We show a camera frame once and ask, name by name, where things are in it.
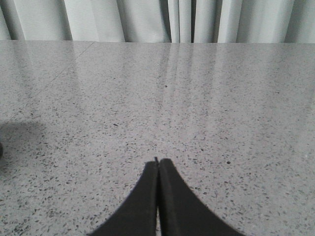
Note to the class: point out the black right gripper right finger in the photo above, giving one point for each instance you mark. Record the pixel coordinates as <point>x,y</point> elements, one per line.
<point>181,212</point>

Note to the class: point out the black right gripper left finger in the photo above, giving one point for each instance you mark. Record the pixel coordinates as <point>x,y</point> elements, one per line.
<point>137,214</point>

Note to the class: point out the white pleated curtain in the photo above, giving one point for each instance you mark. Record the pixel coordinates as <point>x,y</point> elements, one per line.
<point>176,21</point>

